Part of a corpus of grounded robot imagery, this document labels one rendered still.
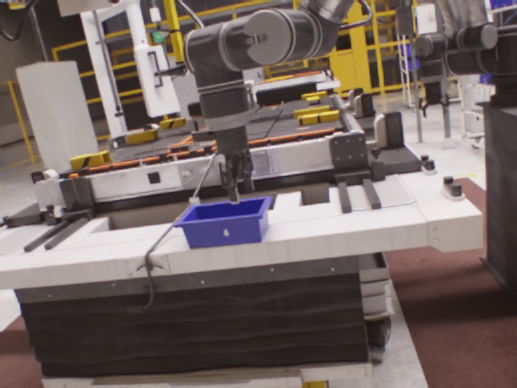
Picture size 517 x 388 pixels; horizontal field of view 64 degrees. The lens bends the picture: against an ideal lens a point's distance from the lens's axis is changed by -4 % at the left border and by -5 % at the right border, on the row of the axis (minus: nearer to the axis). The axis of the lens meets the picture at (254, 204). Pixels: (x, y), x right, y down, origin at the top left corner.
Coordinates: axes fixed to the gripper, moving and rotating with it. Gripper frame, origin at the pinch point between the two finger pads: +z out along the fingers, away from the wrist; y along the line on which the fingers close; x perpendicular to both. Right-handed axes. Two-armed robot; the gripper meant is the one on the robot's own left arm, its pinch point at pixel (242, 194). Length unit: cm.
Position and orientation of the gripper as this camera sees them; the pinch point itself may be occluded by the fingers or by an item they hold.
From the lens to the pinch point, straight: 104.6
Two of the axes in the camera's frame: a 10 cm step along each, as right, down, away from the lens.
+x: -9.2, 0.6, 3.9
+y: 3.5, -3.4, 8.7
